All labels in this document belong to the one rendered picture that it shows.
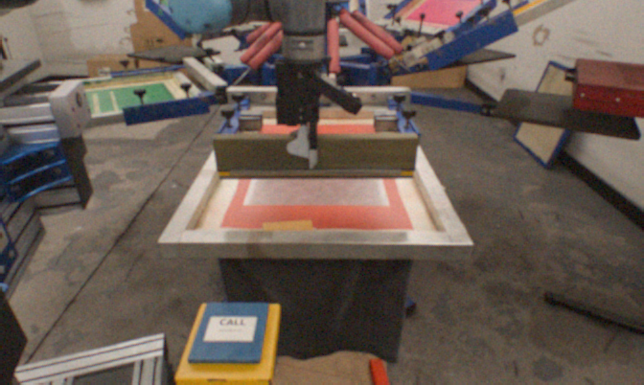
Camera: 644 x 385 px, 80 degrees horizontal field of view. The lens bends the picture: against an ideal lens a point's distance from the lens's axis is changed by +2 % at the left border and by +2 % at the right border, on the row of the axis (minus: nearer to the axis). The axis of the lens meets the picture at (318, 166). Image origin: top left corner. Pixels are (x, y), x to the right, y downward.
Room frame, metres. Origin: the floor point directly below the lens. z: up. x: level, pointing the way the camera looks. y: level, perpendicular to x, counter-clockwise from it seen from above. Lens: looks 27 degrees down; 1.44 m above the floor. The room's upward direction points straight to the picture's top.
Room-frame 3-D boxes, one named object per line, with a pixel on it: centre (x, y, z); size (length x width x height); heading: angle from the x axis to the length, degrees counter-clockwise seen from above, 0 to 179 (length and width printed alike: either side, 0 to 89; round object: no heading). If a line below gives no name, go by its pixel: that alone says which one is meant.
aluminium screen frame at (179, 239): (0.95, 0.00, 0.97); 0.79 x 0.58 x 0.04; 179
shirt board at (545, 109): (1.66, -0.59, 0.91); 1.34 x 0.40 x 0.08; 59
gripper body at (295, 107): (0.70, 0.03, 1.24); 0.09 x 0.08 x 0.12; 90
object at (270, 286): (0.66, 0.01, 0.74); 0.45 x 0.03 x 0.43; 89
